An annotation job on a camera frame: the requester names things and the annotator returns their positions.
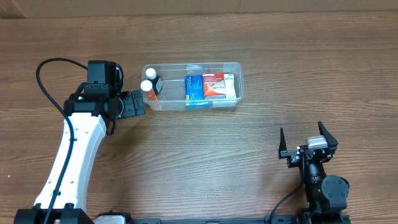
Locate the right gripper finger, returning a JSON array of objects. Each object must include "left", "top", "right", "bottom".
[
  {"left": 318, "top": 121, "right": 338, "bottom": 149},
  {"left": 279, "top": 128, "right": 287, "bottom": 152}
]

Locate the orange Redoxon tube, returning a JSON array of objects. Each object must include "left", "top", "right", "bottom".
[{"left": 140, "top": 80, "right": 157, "bottom": 101}]

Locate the dark bottle white cap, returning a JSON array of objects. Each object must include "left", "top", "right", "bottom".
[{"left": 145, "top": 68, "right": 163, "bottom": 95}]

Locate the clear plastic container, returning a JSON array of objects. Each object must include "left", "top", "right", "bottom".
[{"left": 142, "top": 62, "right": 244, "bottom": 111}]

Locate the blue medicine box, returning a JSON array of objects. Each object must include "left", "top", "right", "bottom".
[{"left": 185, "top": 75, "right": 205, "bottom": 108}]

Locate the red medicine box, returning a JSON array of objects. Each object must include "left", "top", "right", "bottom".
[{"left": 202, "top": 72, "right": 225, "bottom": 98}]

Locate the white medicine box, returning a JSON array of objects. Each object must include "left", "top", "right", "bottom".
[{"left": 224, "top": 73, "right": 236, "bottom": 100}]

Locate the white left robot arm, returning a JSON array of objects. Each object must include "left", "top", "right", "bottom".
[{"left": 14, "top": 60, "right": 145, "bottom": 224}]

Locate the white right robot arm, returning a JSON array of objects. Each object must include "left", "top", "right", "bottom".
[{"left": 264, "top": 121, "right": 351, "bottom": 224}]

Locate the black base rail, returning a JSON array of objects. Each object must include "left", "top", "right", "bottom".
[{"left": 96, "top": 211, "right": 352, "bottom": 224}]

